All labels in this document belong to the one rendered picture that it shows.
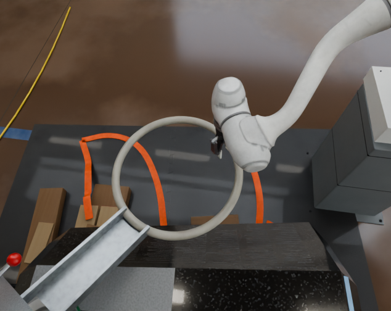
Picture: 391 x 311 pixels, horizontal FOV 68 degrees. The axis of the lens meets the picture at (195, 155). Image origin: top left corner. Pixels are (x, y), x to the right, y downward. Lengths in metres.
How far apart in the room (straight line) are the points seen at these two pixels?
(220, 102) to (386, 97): 0.91
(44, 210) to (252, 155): 1.66
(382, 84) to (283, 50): 1.55
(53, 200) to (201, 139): 1.13
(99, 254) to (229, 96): 0.64
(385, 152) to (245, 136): 0.87
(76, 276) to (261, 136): 0.69
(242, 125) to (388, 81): 0.98
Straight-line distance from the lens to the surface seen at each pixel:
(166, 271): 1.09
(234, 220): 1.88
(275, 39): 3.14
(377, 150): 1.53
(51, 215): 2.17
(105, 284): 1.13
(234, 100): 0.86
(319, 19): 3.51
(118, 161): 1.14
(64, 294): 1.01
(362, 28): 0.93
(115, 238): 1.05
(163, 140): 2.28
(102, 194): 2.08
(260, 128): 0.82
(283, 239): 1.30
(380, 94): 1.59
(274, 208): 2.08
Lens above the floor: 1.93
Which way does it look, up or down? 61 degrees down
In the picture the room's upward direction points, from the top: 2 degrees counter-clockwise
